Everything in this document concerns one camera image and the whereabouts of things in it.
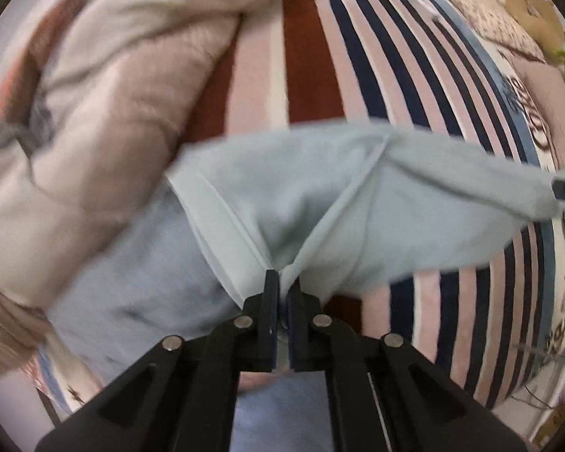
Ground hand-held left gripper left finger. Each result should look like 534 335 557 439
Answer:
34 268 281 452

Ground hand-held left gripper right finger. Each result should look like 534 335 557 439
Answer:
286 275 530 452

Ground light blue pants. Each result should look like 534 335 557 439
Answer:
165 122 565 307

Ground blue-grey garment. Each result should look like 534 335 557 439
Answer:
47 183 335 452

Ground beige textured cushion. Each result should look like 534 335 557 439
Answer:
405 0 547 62

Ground beige plaid quilt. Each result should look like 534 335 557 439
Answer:
0 0 321 382

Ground striped blanket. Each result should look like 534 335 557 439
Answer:
28 0 565 410

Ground brown ring plush toy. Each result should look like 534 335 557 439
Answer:
505 0 565 50

